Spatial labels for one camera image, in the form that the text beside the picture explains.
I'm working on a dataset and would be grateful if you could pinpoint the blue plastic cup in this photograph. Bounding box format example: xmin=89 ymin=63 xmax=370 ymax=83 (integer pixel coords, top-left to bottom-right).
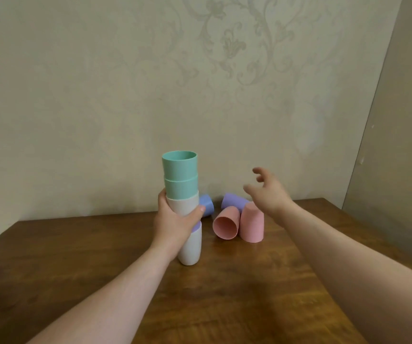
xmin=199 ymin=194 xmax=215 ymax=218

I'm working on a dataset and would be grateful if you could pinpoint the person's left hand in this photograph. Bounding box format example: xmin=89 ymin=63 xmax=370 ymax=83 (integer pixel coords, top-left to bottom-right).
xmin=151 ymin=188 xmax=206 ymax=262

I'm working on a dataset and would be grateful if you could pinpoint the pink plastic cup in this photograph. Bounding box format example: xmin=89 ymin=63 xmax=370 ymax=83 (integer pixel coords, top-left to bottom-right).
xmin=212 ymin=206 xmax=241 ymax=241
xmin=240 ymin=201 xmax=264 ymax=243

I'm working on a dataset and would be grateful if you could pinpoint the white plastic cup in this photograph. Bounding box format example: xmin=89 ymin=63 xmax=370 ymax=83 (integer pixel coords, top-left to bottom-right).
xmin=166 ymin=191 xmax=200 ymax=217
xmin=177 ymin=223 xmax=202 ymax=266

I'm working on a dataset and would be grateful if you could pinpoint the person's right forearm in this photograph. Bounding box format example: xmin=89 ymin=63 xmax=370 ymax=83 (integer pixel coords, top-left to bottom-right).
xmin=273 ymin=200 xmax=412 ymax=344

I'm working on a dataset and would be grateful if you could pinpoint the person's right hand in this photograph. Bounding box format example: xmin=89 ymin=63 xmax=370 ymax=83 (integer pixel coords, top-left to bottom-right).
xmin=243 ymin=167 xmax=294 ymax=221

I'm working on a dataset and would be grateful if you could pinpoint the beige door panel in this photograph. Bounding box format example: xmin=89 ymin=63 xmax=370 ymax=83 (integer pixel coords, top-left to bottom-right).
xmin=342 ymin=0 xmax=412 ymax=280

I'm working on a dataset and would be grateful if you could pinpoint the teal plastic cup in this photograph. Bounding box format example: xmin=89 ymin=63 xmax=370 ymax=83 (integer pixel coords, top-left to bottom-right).
xmin=164 ymin=174 xmax=199 ymax=199
xmin=161 ymin=150 xmax=198 ymax=182

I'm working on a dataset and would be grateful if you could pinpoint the person's left forearm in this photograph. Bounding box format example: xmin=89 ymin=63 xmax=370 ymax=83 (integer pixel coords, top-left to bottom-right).
xmin=27 ymin=243 xmax=178 ymax=344

